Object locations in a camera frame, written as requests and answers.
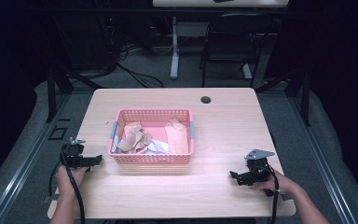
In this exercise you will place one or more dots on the aluminium floor rail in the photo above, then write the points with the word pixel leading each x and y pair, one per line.
pixel 323 168
pixel 21 168

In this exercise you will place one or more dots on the white background desk top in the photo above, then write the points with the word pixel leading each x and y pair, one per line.
pixel 220 3

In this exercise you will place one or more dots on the crumpled tan cloth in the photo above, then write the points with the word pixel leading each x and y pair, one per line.
pixel 134 138

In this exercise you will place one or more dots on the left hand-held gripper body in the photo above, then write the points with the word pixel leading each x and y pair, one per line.
pixel 72 151

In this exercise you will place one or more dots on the black floor socket frame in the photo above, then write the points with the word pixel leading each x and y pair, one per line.
pixel 51 133

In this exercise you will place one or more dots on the small white cloth strip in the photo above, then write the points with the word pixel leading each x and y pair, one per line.
pixel 115 145

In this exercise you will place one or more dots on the white cloth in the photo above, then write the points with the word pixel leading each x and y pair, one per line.
pixel 158 146

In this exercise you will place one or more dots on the pink plastic basket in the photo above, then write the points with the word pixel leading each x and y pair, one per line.
pixel 151 158

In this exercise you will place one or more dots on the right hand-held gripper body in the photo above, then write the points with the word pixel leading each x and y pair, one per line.
pixel 258 165

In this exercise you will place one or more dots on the white desk foot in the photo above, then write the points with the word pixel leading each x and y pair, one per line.
pixel 247 71

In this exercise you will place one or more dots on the person's right hand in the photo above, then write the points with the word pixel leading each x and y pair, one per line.
pixel 281 184

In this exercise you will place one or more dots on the white desk leg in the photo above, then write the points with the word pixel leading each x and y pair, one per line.
pixel 175 49

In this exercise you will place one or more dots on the black metal stand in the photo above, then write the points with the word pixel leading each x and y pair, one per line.
pixel 52 93
pixel 305 96

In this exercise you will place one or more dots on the peach cloth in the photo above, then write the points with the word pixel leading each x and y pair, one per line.
pixel 177 138

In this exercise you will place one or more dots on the black folding chair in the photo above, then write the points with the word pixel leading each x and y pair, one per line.
pixel 236 37

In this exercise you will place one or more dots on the person's left hand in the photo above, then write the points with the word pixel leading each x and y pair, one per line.
pixel 66 179

